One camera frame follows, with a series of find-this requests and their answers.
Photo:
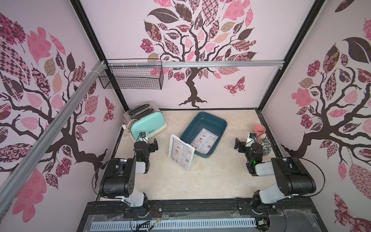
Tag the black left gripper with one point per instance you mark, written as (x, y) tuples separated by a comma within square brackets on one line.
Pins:
[(152, 145)]

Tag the clear acrylic menu holder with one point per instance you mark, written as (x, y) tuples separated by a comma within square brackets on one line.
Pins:
[(181, 152)]

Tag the new dim sum menu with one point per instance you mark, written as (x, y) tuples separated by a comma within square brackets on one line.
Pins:
[(204, 141)]

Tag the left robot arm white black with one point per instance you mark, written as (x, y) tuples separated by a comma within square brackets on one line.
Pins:
[(118, 180)]

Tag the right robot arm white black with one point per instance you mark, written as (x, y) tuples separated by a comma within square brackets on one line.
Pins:
[(292, 178)]

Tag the pink plastic cup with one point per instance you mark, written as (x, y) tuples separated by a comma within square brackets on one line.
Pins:
[(260, 131)]

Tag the mint green toaster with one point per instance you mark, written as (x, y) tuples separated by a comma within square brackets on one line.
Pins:
[(145, 117)]

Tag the speckled round dish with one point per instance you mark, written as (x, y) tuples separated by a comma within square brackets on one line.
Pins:
[(266, 146)]

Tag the teal plastic bin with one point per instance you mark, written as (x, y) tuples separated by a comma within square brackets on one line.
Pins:
[(208, 121)]

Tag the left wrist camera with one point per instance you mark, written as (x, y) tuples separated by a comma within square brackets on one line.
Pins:
[(142, 137)]

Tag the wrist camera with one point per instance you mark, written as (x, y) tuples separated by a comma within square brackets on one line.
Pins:
[(251, 138), (142, 137)]

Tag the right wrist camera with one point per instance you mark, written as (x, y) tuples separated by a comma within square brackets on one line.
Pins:
[(251, 138)]

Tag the black wire basket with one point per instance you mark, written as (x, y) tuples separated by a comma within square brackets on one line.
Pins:
[(133, 74)]

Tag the aluminium rail back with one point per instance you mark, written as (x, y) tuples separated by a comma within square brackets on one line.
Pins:
[(199, 64)]

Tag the aluminium rail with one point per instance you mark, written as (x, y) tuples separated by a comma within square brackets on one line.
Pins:
[(199, 64), (25, 168)]

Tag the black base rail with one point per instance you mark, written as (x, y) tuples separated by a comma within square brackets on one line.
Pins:
[(289, 215)]

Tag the white slotted cable duct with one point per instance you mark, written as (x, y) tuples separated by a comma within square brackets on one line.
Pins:
[(183, 225)]

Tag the aluminium rail left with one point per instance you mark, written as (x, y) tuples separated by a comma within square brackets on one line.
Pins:
[(25, 168)]

